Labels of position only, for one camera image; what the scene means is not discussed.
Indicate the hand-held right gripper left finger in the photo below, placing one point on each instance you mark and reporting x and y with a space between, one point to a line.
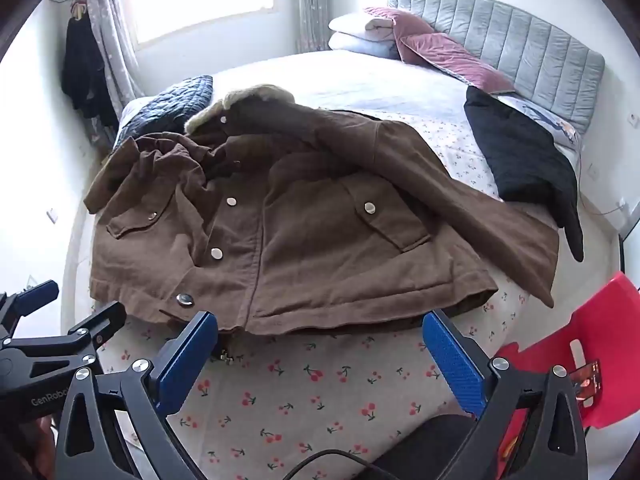
185 355

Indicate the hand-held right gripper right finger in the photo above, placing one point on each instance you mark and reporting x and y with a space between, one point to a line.
452 355

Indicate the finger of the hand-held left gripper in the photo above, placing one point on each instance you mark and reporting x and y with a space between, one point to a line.
102 321
37 294

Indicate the brown jacket with fur collar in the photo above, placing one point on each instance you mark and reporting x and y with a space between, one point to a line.
300 220

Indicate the hanging black clothes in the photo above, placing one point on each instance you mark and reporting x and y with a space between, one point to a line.
82 70

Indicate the dark cloth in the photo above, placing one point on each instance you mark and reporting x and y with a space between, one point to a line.
430 442

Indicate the cherry print bed sheet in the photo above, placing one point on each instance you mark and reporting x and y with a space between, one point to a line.
310 400

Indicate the red box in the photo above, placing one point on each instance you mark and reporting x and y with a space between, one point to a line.
610 340

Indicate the black garment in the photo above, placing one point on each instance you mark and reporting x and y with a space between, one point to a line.
520 160

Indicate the dark blue quilted jacket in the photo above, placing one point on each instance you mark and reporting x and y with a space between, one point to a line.
170 105

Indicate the printed pillow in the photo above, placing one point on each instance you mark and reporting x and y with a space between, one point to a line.
545 120

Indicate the patterned grey curtain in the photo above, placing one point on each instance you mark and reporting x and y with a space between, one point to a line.
312 5
112 35

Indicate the pink velvet pillow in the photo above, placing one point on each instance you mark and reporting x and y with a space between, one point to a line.
450 60
400 20

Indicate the grey padded headboard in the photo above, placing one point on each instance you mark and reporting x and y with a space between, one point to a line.
525 45

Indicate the white wall switch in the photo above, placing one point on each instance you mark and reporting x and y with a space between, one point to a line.
31 281

